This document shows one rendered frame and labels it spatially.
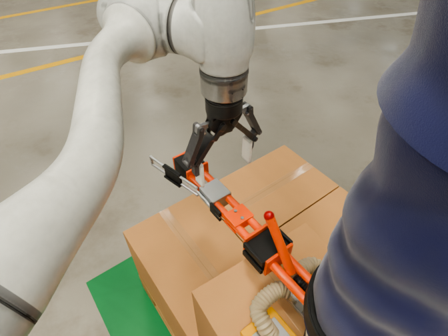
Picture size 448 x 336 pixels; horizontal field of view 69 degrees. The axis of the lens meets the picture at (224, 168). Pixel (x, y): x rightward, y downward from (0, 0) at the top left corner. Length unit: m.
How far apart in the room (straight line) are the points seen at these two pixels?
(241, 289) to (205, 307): 0.10
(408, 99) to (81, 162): 0.29
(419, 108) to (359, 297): 0.25
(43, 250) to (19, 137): 2.99
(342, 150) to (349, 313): 2.37
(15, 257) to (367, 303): 0.36
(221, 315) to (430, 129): 0.70
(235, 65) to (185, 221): 1.05
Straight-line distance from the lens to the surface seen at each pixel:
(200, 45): 0.55
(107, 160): 0.35
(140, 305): 1.95
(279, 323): 0.85
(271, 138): 2.79
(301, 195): 1.64
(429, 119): 0.27
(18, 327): 0.31
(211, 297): 0.89
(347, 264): 0.45
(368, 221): 0.37
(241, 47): 0.55
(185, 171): 0.94
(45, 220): 0.31
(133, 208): 2.32
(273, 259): 0.76
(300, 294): 0.75
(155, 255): 1.43
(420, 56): 0.30
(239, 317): 0.87
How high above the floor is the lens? 1.76
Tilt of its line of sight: 45 degrees down
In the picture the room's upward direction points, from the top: straight up
